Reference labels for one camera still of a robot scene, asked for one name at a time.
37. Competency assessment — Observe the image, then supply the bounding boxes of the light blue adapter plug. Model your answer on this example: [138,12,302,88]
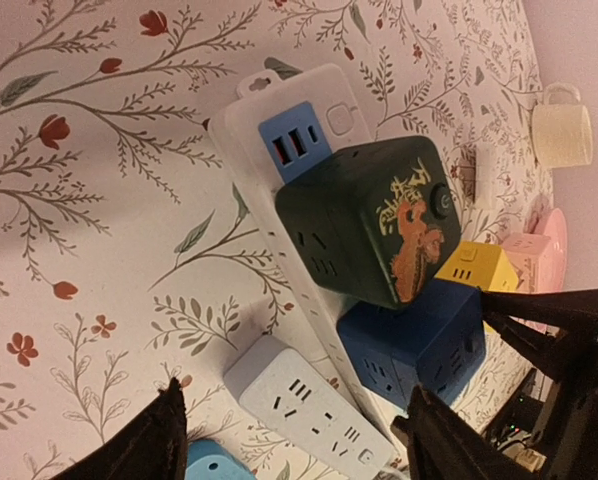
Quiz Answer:
[184,439,256,480]

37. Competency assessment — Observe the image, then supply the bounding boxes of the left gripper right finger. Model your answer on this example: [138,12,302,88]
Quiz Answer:
[391,385,529,480]

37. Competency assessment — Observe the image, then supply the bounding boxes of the grey-blue power strip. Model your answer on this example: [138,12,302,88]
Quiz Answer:
[224,335,395,479]

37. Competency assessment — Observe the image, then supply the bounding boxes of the cream cup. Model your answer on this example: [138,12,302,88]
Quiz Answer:
[531,83,593,169]

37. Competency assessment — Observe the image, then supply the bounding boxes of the white power strip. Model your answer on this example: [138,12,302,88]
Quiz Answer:
[208,64,394,434]

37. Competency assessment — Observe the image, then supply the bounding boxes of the dark patterned cube socket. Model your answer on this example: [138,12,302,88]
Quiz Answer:
[275,136,461,309]

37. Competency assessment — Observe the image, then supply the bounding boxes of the pink plate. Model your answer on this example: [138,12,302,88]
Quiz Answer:
[528,208,568,293]

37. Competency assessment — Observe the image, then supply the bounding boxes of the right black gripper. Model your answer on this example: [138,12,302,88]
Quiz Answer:
[480,289,598,479]

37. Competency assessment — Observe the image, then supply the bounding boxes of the yellow cube socket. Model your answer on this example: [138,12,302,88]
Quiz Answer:
[424,239,518,292]

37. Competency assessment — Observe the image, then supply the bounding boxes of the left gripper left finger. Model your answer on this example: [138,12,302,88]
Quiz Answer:
[63,377,187,479]

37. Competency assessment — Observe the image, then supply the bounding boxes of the dark blue cube socket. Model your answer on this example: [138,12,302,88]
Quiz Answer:
[337,280,486,409]

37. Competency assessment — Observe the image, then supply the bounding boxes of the pink cube socket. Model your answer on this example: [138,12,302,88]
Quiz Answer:
[502,233,554,294]

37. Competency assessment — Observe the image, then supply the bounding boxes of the white travel adapter plug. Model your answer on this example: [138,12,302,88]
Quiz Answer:
[458,143,496,210]

